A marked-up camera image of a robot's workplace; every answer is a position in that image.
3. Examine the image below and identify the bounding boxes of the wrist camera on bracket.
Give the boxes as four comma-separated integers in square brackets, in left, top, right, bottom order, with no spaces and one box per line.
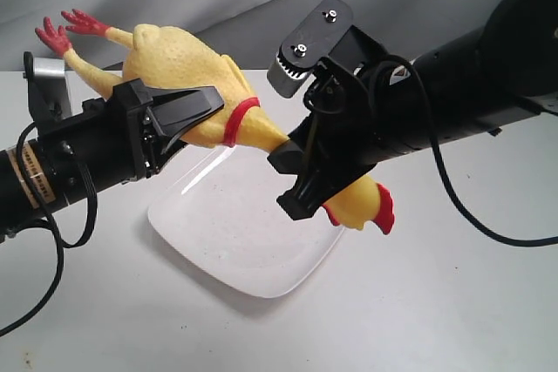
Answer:
[23,51,71,132]
[267,0,387,98]

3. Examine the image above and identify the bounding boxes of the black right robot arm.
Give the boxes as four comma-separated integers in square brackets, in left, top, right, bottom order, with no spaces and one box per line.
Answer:
[267,0,557,220]

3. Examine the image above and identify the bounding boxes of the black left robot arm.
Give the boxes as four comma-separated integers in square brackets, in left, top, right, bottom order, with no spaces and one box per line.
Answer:
[1,79,224,237]

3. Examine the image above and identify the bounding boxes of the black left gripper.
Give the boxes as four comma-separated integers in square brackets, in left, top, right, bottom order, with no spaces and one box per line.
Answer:
[80,78,225,185]

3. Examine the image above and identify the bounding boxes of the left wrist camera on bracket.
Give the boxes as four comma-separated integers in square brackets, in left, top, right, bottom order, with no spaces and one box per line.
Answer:
[23,51,71,132]

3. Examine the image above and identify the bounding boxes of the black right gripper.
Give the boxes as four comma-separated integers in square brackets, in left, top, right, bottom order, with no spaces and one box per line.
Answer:
[267,57,381,220]

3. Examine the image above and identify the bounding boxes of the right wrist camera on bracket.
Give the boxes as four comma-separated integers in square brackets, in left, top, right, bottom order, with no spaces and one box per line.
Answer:
[267,0,387,98]

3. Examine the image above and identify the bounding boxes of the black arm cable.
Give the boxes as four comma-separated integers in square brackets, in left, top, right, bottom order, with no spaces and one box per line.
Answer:
[365,54,558,247]
[0,121,99,338]

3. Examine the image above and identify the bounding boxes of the white square plate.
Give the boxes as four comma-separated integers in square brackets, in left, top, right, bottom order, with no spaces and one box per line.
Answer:
[147,146,344,299]

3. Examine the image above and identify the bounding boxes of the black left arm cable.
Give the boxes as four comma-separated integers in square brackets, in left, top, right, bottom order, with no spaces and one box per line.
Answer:
[0,121,99,338]

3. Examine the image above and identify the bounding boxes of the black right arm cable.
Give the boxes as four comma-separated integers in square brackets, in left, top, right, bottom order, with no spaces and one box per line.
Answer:
[365,54,558,247]

